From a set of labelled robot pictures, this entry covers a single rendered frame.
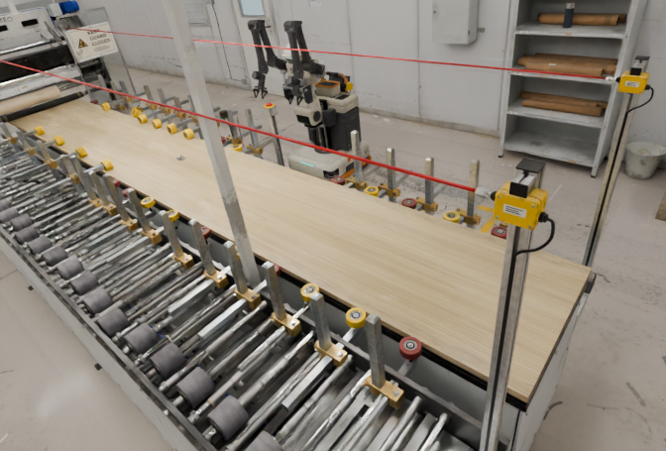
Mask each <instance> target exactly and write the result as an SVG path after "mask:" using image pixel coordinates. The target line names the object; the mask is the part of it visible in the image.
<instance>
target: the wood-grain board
mask: <svg viewBox="0 0 666 451"><path fill-rule="evenodd" d="M13 124H14V126H15V127H17V128H19V129H21V130H23V131H24V132H26V133H27V132H29V131H32V130H34V128H35V127H38V126H42V128H43V129H44V131H45V133H44V134H42V135H40V136H38V135H37V134H34V135H32V136H34V137H35V138H37V139H39V140H41V141H43V142H45V143H46V142H48V141H51V140H53V139H54V137H56V136H59V135H61V136H62V138H63V139H64V142H65V144H63V145H61V146H58V145H57V144H54V145H52V147H54V148H56V149H58V150H60V151H61V152H63V153H65V154H67V155H68V154H70V153H72V152H75V149H77V148H79V147H84V148H85V150H86V151H87V154H88V156H86V157H83V158H80V157H79V156H77V158H78V160H79V161H80V162H82V163H84V164H85V165H87V166H89V167H91V168H94V167H96V166H98V165H100V162H101V161H104V160H106V159H109V160H110V161H111V162H112V164H113V166H114V168H113V169H111V170H108V171H105V170H104V169H102V170H100V171H99V172H101V173H103V174H105V173H108V174H110V176H111V178H112V179H119V181H120V183H121V184H123V185H125V186H127V187H134V188H135V189H136V191H137V192H138V193H140V194H142V195H144V196H145V197H152V198H153V199H154V201H155V202H156V203H157V204H159V205H161V206H163V207H165V208H167V209H168V210H177V212H178V214H179V215H180V216H181V217H183V218H185V219H187V220H189V221H190V220H192V219H196V220H197V221H199V224H200V227H209V228H210V231H211V233H213V234H215V235H217V236H218V237H220V238H222V239H224V240H226V241H230V242H232V243H234V245H235V246H236V242H235V239H234V236H233V233H232V229H231V226H230V223H229V219H228V216H227V213H226V209H225V206H224V203H223V200H222V196H221V193H220V190H219V186H218V183H217V180H216V177H215V173H214V170H213V167H212V163H211V161H210V158H209V154H208V151H207V148H206V145H205V141H204V140H201V139H198V138H195V137H194V138H192V139H190V140H186V139H185V138H184V137H183V134H182V133H180V132H176V133H173V134H170V133H169V132H168V131H167V128H166V127H163V126H161V127H160V128H157V129H155V128H154V127H153V125H152V123H151V122H147V123H144V124H140V122H139V121H138V118H135V117H132V116H129V115H126V114H123V113H120V112H117V111H114V110H111V109H110V110H108V111H106V112H105V111H103V109H102V108H101V106H99V105H96V104H93V103H90V102H87V101H84V100H81V101H78V102H75V103H72V104H69V105H66V106H63V107H60V108H58V109H55V110H52V111H49V112H46V113H43V114H40V115H37V116H34V117H31V118H28V119H25V120H22V121H19V122H16V123H13ZM223 148H224V152H225V155H226V159H227V162H228V166H229V169H230V173H231V176H232V179H233V183H234V186H235V190H236V193H237V197H238V201H239V204H240V208H241V211H242V215H243V218H244V222H245V226H246V229H247V233H248V236H249V240H250V243H251V247H252V251H253V254H254V256H255V257H257V258H259V259H261V260H263V261H265V262H267V261H269V262H271V263H276V264H278V265H279V269H280V270H281V271H283V272H285V273H287V274H289V275H290V276H292V277H294V278H296V279H298V280H300V281H302V282H304V283H306V284H309V283H314V284H316V285H318V287H319V291H321V292H323V293H325V294H326V295H328V296H330V297H332V298H334V299H336V300H338V301H339V302H341V303H343V304H345V305H347V306H349V307H350V308H355V307H358V308H362V309H363V310H364V311H365V312H366V316H367V317H368V316H369V315H370V314H371V313H373V314H375V315H377V316H379V317H380V318H381V325H383V326H385V327H386V328H388V329H390V330H392V331H394V332H396V333H398V334H399V335H401V336H403V337H407V336H412V337H415V338H417V339H418V340H419V341H420V342H421V346H422V347H423V348H425V349H427V350H429V351H431V352H433V353H435V354H436V355H438V356H440V357H442V358H444V359H446V360H447V361H449V362H451V363H453V364H455V365H457V366H459V367H460V368H462V369H464V370H466V371H468V372H470V373H472V374H473V375H475V376H477V377H479V378H481V379H483V380H484V381H486V382H487V381H488V380H489V373H490V365H491V357H492V350H493V343H494V335H495V327H496V319H497V311H498V304H499V296H500V281H501V274H502V266H503V258H504V250H505V242H506V240H505V239H502V238H499V237H496V236H493V235H490V234H487V233H484V232H481V231H478V230H475V229H472V228H469V227H466V226H463V225H460V224H457V223H454V222H451V221H448V220H445V219H442V218H439V217H436V216H433V215H430V214H427V213H424V212H421V211H418V210H414V209H411V208H408V207H405V206H402V205H399V204H396V203H393V202H390V201H387V200H384V199H381V198H378V197H375V196H372V195H369V194H366V193H364V192H361V191H358V190H355V189H352V188H349V187H346V186H343V185H340V184H337V183H334V182H331V181H328V180H324V179H321V178H318V177H315V176H312V175H309V174H306V173H303V172H300V171H297V170H294V169H289V168H286V167H283V166H280V165H277V164H274V163H271V162H268V161H265V160H262V159H259V158H256V157H253V156H250V155H247V154H244V153H241V152H238V151H235V150H231V149H228V148H225V147H223ZM180 155H183V156H185V159H184V160H182V161H177V160H176V157H180ZM591 271H592V268H589V267H586V266H583V265H580V264H577V263H574V262H571V261H568V260H565V259H562V258H559V257H556V256H553V255H550V254H547V253H544V252H541V251H536V252H531V253H530V258H529V264H528V270H527V276H526V281H525V287H524V293H523V299H522V305H521V310H520V316H519V321H518V327H517V333H516V339H515V345H514V351H513V357H512V362H511V368H510V374H509V380H508V386H507V393H509V394H510V395H513V396H515V397H517V398H519V399H520V400H522V401H524V402H526V403H527V402H528V400H529V398H530V396H531V394H532V392H533V390H534V388H535V386H536V384H537V382H538V380H539V378H540V376H541V374H542V372H543V370H544V368H545V366H546V364H547V362H548V359H549V357H550V355H551V353H552V351H553V349H554V347H555V345H556V343H557V341H558V339H559V337H560V335H561V333H562V331H563V329H564V327H565V325H566V323H567V321H568V319H569V317H570V314H571V312H572V310H573V308H574V306H575V304H576V302H577V300H578V298H579V296H580V294H581V292H582V290H583V288H584V286H585V284H586V282H587V280H588V278H589V276H590V274H591Z"/></svg>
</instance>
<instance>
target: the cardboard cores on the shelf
mask: <svg viewBox="0 0 666 451"><path fill-rule="evenodd" d="M564 15H565V13H538V16H537V21H539V22H540V24H561V25H563V21H564ZM626 16H627V14H606V13H574V14H573V20H572V25H591V26H617V24H618V23H625V20H626ZM617 62H618V58H606V57H593V56H568V55H555V54H543V53H535V55H523V56H522V57H520V58H519V59H518V62H517V65H519V66H525V69H526V70H536V71H547V72H558V73H569V74H580V75H590V76H602V75H603V74H611V75H615V71H616V66H617ZM520 97H522V98H524V99H523V101H522V106H523V107H531V108H538V109H546V110H554V111H561V112H569V113H576V114H584V115H591V116H599V117H600V116H601V114H602V111H603V109H605V110H607V107H608V102H605V101H598V100H591V99H583V98H576V97H569V96H561V95H554V94H546V93H539V92H531V91H524V90H522V91H521V92H520ZM526 98H528V99H526Z"/></svg>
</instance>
